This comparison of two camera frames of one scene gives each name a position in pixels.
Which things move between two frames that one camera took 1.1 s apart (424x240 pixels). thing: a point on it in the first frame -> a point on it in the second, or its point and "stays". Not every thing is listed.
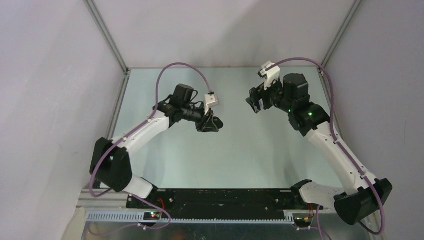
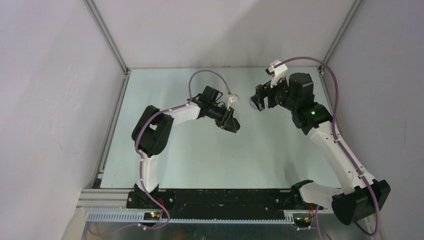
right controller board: [303, 222] stays
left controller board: [151, 216] stays
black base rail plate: [255, 201] stays
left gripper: [206, 124] -> [230, 126]
